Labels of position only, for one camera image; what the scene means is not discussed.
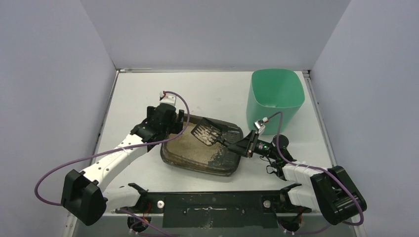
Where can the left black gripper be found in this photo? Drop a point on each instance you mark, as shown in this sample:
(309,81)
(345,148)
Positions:
(178,118)

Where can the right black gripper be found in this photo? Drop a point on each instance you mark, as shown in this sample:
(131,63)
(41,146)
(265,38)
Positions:
(251,146)

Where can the dark plastic litter tray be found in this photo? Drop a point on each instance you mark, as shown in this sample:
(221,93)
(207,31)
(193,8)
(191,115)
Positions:
(223,165)

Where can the black slotted litter scoop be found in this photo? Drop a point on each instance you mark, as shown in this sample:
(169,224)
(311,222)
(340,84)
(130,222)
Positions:
(206,123)

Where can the green plastic bin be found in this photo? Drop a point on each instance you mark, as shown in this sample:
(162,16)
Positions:
(277,86)

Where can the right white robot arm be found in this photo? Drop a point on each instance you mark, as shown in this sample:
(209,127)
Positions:
(328,190)

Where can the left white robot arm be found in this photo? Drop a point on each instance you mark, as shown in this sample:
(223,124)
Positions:
(86,194)

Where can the beige cat litter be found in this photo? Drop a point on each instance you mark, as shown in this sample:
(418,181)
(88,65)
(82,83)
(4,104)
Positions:
(188,147)

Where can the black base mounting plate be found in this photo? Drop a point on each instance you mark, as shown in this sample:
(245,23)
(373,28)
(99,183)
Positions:
(219,209)

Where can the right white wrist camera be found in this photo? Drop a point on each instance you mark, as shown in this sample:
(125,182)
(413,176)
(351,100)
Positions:
(260,125)

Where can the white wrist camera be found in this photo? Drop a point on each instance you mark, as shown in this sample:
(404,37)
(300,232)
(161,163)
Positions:
(260,125)
(167,98)

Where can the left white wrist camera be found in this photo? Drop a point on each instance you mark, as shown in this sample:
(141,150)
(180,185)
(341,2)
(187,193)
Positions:
(167,98)

